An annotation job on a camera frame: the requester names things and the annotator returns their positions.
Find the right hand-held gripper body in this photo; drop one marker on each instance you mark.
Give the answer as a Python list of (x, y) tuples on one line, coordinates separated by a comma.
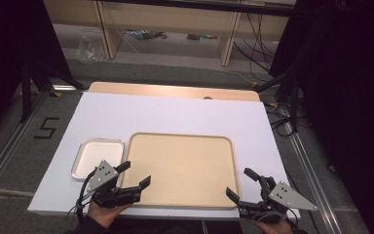
[(285, 198)]

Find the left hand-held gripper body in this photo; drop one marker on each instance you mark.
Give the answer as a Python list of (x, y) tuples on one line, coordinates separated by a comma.
[(105, 177)]

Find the person's right hand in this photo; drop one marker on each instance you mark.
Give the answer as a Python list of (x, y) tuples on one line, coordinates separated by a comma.
[(274, 228)]

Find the person's left hand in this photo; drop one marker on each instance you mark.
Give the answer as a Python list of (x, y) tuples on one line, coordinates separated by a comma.
[(105, 214)]

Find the small white square dish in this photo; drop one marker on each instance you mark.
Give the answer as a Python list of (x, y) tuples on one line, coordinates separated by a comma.
[(97, 156)]

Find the large beige tray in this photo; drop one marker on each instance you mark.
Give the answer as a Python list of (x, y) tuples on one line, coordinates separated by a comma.
[(181, 169)]

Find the white board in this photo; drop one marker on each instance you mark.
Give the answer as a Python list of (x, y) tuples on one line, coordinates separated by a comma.
[(162, 113)]

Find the wooden table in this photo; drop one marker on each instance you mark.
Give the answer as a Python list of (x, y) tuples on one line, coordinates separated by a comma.
[(142, 88)]

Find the black metal stand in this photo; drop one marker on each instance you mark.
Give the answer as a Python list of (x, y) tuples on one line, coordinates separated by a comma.
[(290, 94), (29, 87)]

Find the black curtain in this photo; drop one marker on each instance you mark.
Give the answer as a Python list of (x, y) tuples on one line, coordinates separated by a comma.
[(347, 97), (9, 48)]

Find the clear plastic bag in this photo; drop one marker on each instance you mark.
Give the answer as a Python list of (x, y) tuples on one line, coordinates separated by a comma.
[(90, 47)]

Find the wooden desk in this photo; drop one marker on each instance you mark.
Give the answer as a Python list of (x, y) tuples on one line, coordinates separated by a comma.
[(172, 18)]

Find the aluminium floor rail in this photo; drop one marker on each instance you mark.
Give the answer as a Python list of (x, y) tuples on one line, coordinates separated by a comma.
[(311, 175), (9, 146)]

